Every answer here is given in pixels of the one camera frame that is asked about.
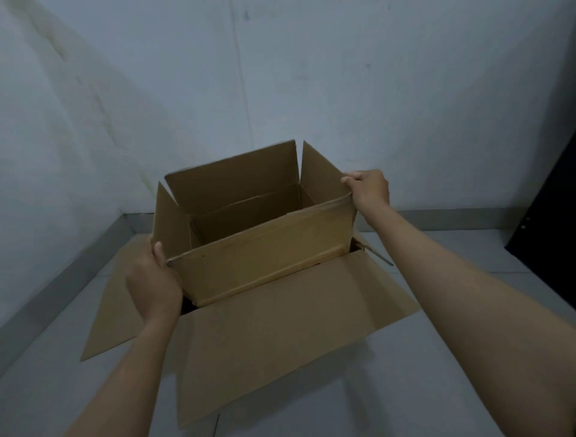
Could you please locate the black cabinet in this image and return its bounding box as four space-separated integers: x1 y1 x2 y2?
504 130 576 311

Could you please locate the person's right hand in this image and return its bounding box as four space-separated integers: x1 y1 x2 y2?
340 170 391 216

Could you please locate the small cardboard box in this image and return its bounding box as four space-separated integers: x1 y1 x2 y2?
151 140 359 308

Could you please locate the person's left hand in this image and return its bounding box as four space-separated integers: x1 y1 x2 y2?
125 241 184 326

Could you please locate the person's right forearm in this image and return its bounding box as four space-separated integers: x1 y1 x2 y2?
360 203 576 437

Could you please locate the large open cardboard box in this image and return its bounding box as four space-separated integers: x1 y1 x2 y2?
80 231 422 429

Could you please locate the person's left forearm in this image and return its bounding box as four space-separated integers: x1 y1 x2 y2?
63 315 182 437

